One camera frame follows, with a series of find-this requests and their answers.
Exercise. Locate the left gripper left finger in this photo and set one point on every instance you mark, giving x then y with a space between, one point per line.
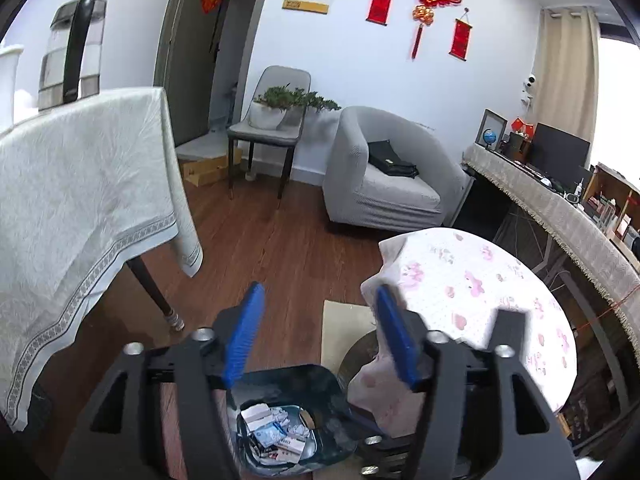
119 433

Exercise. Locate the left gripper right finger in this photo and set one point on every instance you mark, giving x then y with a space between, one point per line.
483 416

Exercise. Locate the red white SanDisk box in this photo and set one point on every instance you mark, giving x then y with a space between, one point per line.
292 445

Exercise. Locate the black trash bin bag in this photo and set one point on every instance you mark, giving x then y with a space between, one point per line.
319 413

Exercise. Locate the pink patterned tablecloth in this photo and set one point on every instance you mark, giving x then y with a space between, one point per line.
456 281

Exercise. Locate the beige floor mat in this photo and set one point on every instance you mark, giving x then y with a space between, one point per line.
342 326

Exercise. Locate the beige fringed desk cloth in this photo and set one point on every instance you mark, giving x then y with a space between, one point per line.
606 267

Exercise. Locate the grey green tablecloth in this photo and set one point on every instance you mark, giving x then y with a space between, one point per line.
84 188

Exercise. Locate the cardboard box on floor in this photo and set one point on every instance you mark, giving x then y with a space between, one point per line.
205 171

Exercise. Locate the grey armchair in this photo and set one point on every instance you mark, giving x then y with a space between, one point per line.
358 193

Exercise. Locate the black computer monitor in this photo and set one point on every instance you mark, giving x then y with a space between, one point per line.
558 156

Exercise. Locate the small blue globe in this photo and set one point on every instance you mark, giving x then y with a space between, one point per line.
490 139

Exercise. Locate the black bag on armchair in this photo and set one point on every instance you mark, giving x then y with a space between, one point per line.
385 159

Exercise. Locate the white potted green plant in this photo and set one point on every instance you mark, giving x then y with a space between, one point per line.
268 109

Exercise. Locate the beige curtain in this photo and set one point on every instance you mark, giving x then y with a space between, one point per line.
566 68

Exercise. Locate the grey dining chair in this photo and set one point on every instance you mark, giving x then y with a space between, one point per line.
286 136

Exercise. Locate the glass electric kettle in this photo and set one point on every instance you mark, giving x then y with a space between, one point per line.
70 69

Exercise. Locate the dark grey door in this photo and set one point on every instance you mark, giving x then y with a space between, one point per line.
198 62

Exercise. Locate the red couplet scroll right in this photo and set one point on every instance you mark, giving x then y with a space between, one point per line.
462 34

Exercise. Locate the red couplet scroll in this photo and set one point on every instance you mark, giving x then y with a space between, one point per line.
462 34
378 12

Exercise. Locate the red couplet scroll left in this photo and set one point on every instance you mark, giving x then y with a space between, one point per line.
378 12

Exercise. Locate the picture frame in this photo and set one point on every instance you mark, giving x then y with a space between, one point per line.
492 128

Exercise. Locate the white security camera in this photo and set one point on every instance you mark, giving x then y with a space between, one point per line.
528 90

